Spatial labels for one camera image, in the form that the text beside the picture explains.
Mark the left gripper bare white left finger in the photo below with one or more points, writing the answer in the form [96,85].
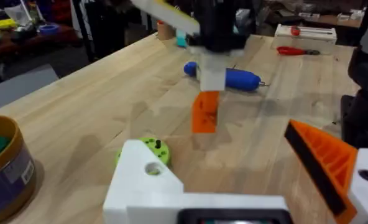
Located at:
[137,180]

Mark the left gripper white orange right finger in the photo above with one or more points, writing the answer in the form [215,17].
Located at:
[330,165]

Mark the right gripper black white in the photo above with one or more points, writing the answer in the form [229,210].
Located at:
[218,28]

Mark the small black screw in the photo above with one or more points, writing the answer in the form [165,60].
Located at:
[158,144]

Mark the blue electric screwdriver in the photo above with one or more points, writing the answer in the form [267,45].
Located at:
[241,79]

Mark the green disc with holes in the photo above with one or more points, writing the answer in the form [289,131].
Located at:
[160,151]

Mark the small teal block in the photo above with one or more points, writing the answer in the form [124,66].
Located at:
[181,39]

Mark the brown paper cup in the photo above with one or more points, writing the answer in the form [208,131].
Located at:
[164,31]

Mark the pale flat wrist plate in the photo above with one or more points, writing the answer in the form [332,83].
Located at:
[168,14]

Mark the white box with red tool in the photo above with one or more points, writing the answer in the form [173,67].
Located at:
[308,34]

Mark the brown tub with toys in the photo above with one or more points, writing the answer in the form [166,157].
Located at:
[7,174]

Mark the brown side table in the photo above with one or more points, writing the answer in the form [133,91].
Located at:
[31,42]

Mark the blue tape roll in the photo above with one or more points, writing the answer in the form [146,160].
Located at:
[48,29]

